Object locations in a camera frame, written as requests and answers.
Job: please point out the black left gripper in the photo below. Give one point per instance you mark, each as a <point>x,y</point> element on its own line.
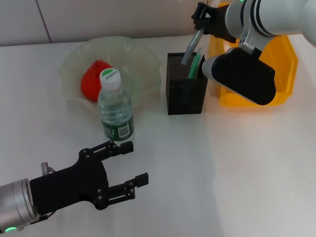
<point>71,190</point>

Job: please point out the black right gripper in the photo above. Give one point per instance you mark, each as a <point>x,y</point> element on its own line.
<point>218,23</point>

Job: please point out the grey marker pen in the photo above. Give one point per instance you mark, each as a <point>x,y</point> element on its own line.
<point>191,47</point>

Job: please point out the green utility knife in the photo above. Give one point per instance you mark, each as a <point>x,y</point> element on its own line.
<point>195,66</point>

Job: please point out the clear green-label water bottle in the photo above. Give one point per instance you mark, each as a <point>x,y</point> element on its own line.
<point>116,111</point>

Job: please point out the red-orange fruit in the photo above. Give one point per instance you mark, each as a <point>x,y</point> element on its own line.
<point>90,84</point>

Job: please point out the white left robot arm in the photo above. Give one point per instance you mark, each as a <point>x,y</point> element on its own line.
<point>14,205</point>

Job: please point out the pale green glass fruit plate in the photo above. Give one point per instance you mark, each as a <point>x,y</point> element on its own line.
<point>138,61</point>

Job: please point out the black mesh pen holder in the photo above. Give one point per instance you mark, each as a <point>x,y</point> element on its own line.
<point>185,98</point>

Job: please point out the yellow plastic bin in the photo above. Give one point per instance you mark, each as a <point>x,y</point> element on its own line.
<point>284,61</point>

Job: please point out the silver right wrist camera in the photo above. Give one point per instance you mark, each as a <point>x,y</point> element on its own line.
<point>247,76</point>

